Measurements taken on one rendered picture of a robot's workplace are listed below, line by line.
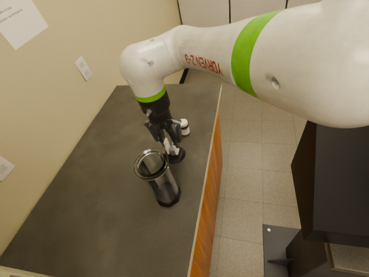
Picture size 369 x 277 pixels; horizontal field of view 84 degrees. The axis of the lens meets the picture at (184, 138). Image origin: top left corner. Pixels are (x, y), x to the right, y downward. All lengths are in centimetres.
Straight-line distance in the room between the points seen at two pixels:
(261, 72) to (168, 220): 63
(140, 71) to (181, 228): 52
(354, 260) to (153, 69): 74
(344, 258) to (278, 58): 65
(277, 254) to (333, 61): 156
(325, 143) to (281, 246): 118
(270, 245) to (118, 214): 116
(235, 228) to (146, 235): 104
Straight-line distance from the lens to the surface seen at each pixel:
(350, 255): 80
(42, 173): 114
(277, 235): 173
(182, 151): 82
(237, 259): 168
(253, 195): 183
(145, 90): 56
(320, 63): 21
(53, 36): 122
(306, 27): 24
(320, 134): 63
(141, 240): 79
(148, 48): 54
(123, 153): 101
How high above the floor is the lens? 166
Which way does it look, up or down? 48 degrees down
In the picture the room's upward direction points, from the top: 16 degrees counter-clockwise
